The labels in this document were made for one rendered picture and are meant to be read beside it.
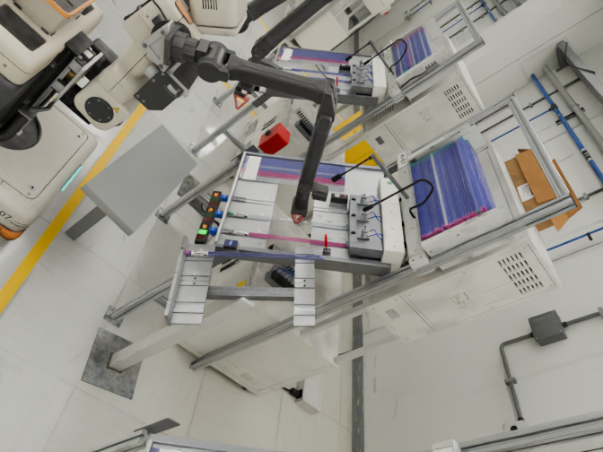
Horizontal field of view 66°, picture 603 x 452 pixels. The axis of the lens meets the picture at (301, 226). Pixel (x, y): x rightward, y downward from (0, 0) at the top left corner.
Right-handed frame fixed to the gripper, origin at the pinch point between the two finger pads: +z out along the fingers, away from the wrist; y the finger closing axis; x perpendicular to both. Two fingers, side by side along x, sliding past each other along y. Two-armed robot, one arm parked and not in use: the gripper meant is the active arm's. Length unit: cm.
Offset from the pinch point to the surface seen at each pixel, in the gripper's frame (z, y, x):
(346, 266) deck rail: 0.0, -21.4, -22.4
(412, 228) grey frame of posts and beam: -13.8, -6.5, -46.3
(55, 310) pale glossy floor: 45, -35, 94
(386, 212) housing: -11.2, 3.6, -36.7
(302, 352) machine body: 65, -21, -17
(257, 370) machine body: 89, -20, 3
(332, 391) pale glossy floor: 168, 21, -55
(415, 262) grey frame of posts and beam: -13, -25, -46
